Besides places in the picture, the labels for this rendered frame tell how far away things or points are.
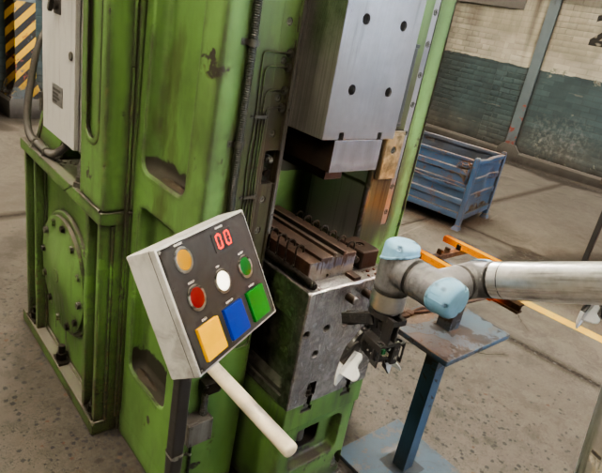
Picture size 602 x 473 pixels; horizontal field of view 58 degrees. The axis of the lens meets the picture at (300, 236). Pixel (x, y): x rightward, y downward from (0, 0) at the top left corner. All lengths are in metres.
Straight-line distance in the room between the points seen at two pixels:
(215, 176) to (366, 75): 0.50
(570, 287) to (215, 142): 0.91
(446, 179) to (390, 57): 3.86
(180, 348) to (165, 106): 0.87
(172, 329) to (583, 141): 8.46
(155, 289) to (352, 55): 0.79
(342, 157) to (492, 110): 8.26
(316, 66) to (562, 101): 7.98
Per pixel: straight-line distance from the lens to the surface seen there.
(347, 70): 1.50
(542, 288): 1.06
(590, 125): 9.21
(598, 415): 0.94
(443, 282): 1.04
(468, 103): 9.98
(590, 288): 1.03
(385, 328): 1.16
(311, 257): 1.70
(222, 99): 1.44
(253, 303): 1.32
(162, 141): 1.80
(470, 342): 2.06
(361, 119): 1.58
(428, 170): 5.49
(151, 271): 1.12
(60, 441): 2.43
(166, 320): 1.15
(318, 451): 2.23
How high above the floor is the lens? 1.68
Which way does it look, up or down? 22 degrees down
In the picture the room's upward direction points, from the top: 11 degrees clockwise
